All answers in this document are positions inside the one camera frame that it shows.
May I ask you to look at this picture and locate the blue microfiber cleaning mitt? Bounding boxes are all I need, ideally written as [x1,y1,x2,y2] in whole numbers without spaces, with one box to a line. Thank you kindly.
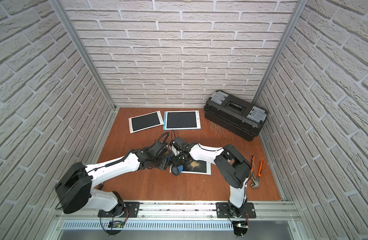
[169,156,185,176]

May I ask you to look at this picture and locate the white drawing tablet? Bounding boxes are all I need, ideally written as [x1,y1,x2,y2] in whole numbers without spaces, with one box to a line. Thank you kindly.
[181,161,212,175]
[129,111,164,134]

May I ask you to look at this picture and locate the blue-edged drawing tablet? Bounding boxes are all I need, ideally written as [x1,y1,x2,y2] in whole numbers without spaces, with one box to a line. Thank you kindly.
[163,111,201,131]

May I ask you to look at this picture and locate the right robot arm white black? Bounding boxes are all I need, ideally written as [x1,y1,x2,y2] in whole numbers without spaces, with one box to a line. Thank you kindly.
[170,137,252,211]

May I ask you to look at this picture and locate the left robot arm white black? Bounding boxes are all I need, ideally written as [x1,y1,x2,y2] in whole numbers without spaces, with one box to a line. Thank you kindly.
[55,132,169,217]

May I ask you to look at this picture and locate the black toolbox grey latches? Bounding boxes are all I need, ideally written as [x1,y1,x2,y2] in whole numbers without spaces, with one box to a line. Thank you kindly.
[204,90,269,142]

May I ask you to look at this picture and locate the aluminium mounting rail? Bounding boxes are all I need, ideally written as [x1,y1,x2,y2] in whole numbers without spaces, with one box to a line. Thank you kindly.
[53,200,301,222]

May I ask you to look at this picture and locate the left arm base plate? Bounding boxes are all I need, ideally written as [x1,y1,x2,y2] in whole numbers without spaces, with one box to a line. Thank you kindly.
[98,202,141,218]

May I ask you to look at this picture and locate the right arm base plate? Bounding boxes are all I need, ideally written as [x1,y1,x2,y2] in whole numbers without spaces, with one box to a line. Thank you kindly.
[216,202,257,219]

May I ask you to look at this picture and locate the orange handled pliers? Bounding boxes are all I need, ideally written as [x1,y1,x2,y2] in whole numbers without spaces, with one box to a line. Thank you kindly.
[250,156,264,189]

